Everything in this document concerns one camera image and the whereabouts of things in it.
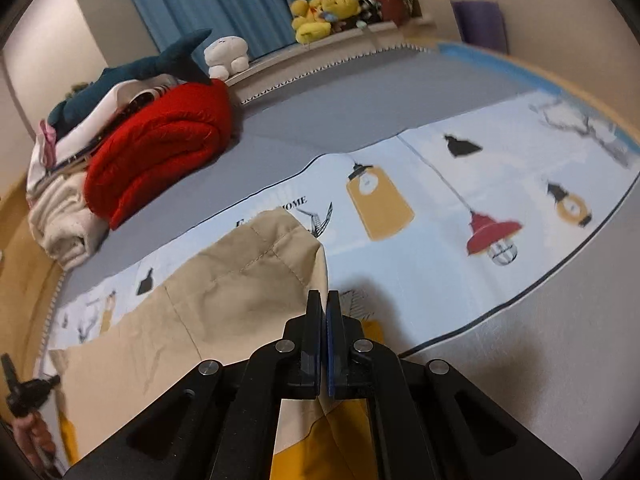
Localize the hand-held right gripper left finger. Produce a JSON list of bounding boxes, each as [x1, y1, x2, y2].
[[62, 289, 324, 480]]

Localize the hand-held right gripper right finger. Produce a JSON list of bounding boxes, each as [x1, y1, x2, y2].
[[327, 290, 584, 480]]

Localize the beige and mustard jacket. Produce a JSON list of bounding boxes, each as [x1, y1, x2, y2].
[[47, 207, 387, 480]]

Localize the person's left hand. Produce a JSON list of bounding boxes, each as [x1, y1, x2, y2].
[[11, 407, 57, 471]]

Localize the light blue printed sheet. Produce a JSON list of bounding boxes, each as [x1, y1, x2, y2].
[[46, 87, 640, 357]]

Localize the cream fleece blanket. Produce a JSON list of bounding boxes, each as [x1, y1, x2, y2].
[[27, 172, 114, 272]]

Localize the grey bed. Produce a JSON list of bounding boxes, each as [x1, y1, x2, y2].
[[49, 44, 640, 480]]

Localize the pink cloth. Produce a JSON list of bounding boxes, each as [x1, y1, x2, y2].
[[37, 119, 59, 167]]

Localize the red folded blanket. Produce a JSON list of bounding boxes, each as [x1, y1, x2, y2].
[[83, 80, 234, 231]]

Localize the grey window ledge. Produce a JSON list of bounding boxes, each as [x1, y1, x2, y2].
[[224, 14, 437, 107]]

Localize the white folded cloth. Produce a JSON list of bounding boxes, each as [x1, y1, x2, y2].
[[25, 77, 177, 202]]

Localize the white plush toy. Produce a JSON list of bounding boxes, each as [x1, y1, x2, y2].
[[202, 35, 251, 81]]

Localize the teal shark plush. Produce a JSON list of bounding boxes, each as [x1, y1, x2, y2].
[[47, 28, 214, 129]]

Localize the yellow plush toy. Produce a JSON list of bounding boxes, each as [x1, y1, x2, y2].
[[320, 0, 362, 24], [290, 0, 334, 44]]

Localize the black white striped plush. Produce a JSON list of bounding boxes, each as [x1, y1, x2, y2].
[[352, 0, 383, 27]]

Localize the purple mat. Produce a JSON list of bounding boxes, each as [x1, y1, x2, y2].
[[449, 0, 510, 57]]

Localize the blue curtain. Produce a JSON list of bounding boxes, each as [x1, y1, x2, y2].
[[116, 0, 382, 62]]

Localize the wooden bed frame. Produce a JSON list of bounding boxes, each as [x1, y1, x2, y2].
[[0, 174, 67, 367]]

